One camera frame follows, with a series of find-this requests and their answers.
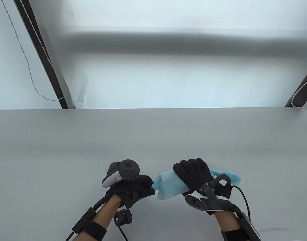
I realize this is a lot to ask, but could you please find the person's left hand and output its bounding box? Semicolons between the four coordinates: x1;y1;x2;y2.
106;174;156;209

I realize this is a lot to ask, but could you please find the person's right hand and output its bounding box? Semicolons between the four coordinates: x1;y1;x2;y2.
173;158;240;216

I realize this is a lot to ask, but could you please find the black and white controller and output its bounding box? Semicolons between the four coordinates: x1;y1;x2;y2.
185;182;232;212
101;159;140;188

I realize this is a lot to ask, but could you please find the light blue gift wrapping paper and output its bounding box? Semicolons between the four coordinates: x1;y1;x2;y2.
152;167;241;201

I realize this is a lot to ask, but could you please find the person's right forearm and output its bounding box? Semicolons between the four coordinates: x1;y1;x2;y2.
215;211;243;231

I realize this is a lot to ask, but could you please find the person's left forearm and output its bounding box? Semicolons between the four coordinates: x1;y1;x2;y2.
92;195;122;230

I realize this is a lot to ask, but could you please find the black metal pole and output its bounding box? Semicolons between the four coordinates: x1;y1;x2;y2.
14;0;69;109
284;64;307;107

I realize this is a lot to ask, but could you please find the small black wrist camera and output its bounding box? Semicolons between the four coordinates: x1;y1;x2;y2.
114;209;133;226

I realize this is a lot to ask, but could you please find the black wrist strap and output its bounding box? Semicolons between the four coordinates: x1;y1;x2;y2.
221;228;252;241
82;221;106;241

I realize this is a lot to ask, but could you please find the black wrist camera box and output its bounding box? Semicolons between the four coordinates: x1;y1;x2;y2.
237;212;261;241
72;207;96;232

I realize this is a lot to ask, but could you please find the thin black cable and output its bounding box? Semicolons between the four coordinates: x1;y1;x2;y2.
231;185;252;219

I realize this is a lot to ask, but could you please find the white twisted cord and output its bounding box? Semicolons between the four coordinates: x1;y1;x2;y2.
0;0;66;101
291;74;307;108

